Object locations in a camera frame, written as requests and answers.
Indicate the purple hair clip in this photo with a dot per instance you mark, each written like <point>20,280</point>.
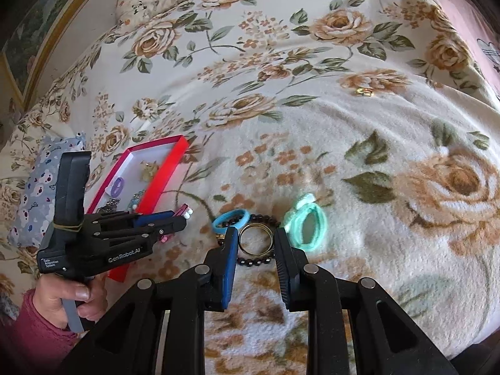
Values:
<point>116,187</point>

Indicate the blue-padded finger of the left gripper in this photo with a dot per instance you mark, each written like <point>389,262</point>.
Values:
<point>145,219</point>

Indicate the thin gold bangle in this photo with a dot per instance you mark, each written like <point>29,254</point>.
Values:
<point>256,240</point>

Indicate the red shallow cardboard box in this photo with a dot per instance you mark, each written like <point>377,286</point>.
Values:
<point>138,196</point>

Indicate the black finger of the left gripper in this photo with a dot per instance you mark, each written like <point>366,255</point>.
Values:
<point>164,228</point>

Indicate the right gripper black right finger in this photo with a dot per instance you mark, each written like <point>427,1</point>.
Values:
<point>295,284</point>

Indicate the blue bear print pillow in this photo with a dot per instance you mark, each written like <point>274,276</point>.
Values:
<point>36,208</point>

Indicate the person's left hand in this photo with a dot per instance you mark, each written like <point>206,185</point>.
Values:
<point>52,289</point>

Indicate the maroon sleeve left forearm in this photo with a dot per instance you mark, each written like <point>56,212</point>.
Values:
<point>31,344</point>

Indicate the pink bedsheet with drawings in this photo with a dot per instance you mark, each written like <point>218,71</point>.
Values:
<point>472,23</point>

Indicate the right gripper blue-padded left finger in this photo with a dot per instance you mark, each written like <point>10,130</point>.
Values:
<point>229,260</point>

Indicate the floral cream bed blanket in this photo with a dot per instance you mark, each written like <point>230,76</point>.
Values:
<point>376,107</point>

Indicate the gold framed wall painting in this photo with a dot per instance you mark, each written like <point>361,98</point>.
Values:
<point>33,40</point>

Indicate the pink heart hair clip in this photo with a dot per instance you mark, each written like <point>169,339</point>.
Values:
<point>183,211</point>

